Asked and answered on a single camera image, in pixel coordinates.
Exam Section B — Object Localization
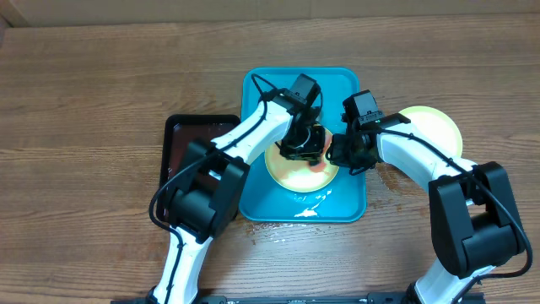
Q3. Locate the green orange sponge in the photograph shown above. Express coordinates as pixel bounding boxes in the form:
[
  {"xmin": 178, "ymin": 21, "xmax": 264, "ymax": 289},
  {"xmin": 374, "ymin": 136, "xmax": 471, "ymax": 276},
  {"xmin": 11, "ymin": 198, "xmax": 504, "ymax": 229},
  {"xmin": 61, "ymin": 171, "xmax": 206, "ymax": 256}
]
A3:
[{"xmin": 309, "ymin": 160, "xmax": 334, "ymax": 174}]

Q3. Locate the blue plastic tray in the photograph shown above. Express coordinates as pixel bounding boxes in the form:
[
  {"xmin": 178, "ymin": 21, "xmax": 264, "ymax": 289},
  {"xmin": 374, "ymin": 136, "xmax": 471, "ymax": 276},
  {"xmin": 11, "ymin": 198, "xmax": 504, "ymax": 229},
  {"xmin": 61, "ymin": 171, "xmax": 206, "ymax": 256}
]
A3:
[{"xmin": 240, "ymin": 67, "xmax": 367, "ymax": 223}]

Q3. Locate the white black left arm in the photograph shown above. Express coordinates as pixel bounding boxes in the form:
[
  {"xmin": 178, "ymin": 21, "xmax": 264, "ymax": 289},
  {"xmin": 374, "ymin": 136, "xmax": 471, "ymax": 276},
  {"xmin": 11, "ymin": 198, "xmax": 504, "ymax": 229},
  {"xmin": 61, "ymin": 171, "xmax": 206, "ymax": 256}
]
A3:
[{"xmin": 147, "ymin": 90, "xmax": 325, "ymax": 303}]

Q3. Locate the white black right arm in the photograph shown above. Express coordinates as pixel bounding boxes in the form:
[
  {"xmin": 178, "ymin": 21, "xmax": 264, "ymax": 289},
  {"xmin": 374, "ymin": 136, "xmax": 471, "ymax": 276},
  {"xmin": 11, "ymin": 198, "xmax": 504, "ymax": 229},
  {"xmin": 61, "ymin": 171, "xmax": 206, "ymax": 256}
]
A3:
[{"xmin": 326, "ymin": 114, "xmax": 532, "ymax": 303}]

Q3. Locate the yellow plate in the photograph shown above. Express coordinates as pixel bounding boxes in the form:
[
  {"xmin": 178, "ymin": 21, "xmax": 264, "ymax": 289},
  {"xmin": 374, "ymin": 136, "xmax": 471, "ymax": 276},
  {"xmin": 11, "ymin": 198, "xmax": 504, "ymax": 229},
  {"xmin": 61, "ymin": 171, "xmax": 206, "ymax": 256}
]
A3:
[
  {"xmin": 264, "ymin": 145, "xmax": 339, "ymax": 193},
  {"xmin": 399, "ymin": 106, "xmax": 463, "ymax": 157}
]

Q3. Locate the black water tray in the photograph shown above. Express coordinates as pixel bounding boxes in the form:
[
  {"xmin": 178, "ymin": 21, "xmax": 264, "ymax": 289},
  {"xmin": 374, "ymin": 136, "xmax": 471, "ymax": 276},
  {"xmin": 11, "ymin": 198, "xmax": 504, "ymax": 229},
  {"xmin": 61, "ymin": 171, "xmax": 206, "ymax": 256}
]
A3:
[{"xmin": 155, "ymin": 113, "xmax": 241, "ymax": 223}]

